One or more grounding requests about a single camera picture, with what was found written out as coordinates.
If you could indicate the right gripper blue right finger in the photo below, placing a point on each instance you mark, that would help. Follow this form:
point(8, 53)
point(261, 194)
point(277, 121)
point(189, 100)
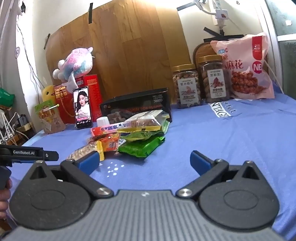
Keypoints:
point(210, 171)

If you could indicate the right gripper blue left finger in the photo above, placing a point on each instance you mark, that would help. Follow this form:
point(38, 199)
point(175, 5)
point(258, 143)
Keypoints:
point(78, 172)

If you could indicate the peanut bar packet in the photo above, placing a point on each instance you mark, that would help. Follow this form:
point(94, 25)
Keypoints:
point(83, 151)

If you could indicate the orange snack packet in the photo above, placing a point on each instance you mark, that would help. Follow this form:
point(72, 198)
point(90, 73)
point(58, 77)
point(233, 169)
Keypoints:
point(105, 143)

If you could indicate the red white snack stick packet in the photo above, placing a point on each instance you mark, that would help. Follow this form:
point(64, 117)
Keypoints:
point(104, 130)

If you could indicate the small white yogurt cup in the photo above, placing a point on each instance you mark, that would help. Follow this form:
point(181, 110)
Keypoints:
point(102, 121)

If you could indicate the light green snack packet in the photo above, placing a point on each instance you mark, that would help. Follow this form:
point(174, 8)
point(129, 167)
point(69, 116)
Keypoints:
point(145, 135)

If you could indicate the clear cookie snack packet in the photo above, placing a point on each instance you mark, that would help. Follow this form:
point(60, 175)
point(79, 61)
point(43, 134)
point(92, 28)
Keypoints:
point(145, 121)

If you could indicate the person's left hand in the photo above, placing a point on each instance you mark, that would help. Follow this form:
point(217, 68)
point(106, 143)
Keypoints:
point(5, 195)

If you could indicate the brown green snack pouch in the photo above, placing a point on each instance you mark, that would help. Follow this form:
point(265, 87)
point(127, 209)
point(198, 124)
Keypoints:
point(49, 117)

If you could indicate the green bag at left edge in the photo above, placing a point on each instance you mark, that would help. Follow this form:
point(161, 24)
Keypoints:
point(6, 99)

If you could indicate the smartphone with video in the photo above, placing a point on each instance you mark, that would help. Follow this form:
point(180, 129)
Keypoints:
point(82, 108)

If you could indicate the black sheep tin box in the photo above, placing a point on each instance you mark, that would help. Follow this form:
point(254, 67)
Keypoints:
point(119, 109)

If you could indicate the yellow duck plush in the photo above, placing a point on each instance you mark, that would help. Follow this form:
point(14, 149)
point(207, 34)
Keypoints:
point(48, 93)

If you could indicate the red biscuit gift box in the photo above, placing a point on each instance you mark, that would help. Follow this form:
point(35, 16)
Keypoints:
point(68, 101)

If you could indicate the left nut jar gold lid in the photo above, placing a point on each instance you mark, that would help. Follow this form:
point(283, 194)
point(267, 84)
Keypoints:
point(186, 84)

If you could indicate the nut jar gold lid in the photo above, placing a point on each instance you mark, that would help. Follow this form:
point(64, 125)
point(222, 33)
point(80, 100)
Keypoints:
point(215, 78)
point(186, 84)

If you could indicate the right nut jar gold lid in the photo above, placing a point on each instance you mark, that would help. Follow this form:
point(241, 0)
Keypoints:
point(215, 78)

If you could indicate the pastel plush toy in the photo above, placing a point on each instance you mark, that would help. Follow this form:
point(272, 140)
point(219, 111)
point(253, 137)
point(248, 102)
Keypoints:
point(77, 64)

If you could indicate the pink twisted snack bag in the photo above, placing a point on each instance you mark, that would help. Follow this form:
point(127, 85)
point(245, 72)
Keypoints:
point(244, 58)

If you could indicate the round wooden cutting board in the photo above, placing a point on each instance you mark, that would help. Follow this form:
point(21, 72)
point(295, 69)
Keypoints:
point(202, 50)

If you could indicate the frosted glass door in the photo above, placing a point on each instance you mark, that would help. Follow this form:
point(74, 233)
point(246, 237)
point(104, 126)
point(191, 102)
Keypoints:
point(283, 17)

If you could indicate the wooden board on wall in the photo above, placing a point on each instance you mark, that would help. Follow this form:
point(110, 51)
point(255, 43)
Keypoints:
point(135, 45)

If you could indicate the white wall power adapter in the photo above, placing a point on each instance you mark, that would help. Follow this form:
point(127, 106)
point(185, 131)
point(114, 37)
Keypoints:
point(212, 8)

